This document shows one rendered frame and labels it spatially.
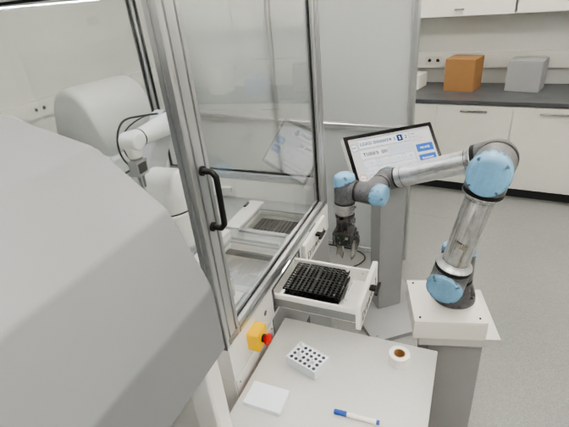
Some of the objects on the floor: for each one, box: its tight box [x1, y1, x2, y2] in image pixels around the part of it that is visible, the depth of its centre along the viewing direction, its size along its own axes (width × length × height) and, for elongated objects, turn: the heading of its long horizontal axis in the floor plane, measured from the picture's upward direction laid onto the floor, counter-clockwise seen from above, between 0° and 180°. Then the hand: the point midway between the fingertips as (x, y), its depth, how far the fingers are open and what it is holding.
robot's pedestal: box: [417, 290, 501, 427], centre depth 181 cm, size 30×30×76 cm
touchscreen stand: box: [362, 186, 412, 341], centre depth 252 cm, size 50×45×102 cm
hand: (347, 254), depth 166 cm, fingers open, 3 cm apart
